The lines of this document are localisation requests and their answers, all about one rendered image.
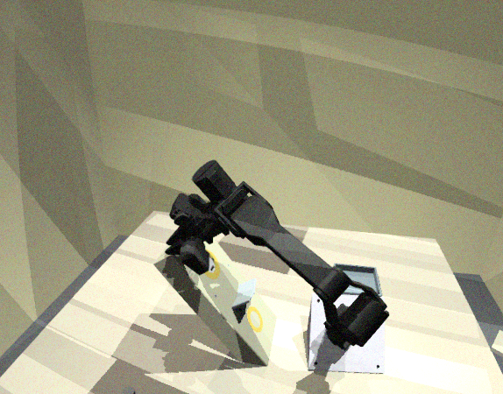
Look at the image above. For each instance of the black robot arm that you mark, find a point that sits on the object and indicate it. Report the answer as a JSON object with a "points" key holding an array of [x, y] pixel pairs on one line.
{"points": [[253, 218]]}

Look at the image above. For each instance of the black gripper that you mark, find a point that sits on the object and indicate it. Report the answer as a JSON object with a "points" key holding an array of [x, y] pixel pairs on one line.
{"points": [[191, 246]]}

